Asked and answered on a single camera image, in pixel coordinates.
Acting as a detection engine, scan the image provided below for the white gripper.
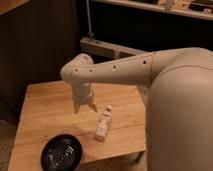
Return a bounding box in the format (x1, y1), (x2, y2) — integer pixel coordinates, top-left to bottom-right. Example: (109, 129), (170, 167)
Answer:
(72, 88), (98, 114)

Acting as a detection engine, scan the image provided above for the small white plastic bottle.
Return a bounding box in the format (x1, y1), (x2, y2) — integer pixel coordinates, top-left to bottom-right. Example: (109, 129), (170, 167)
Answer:
(95, 105), (112, 142)

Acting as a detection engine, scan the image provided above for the grey metal beam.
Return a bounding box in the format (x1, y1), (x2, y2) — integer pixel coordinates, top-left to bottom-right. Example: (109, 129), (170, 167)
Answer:
(80, 37), (144, 59)

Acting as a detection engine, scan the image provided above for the wooden table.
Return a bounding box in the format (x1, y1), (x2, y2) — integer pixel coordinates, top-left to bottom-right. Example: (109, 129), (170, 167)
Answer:
(8, 81), (146, 171)

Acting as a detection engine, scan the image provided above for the black ceramic bowl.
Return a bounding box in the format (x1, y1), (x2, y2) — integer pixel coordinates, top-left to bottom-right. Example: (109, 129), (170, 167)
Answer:
(41, 134), (83, 171)

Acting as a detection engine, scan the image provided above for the wooden shelf board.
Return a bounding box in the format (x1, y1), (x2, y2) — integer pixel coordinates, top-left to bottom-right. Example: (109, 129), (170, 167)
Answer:
(93, 0), (213, 21)

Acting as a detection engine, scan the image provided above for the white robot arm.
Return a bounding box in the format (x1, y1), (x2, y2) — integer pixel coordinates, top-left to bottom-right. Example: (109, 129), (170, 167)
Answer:
(60, 47), (213, 171)

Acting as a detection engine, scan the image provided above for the grey vertical pole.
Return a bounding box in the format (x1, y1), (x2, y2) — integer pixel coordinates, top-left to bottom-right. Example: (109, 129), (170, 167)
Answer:
(86, 0), (94, 40)

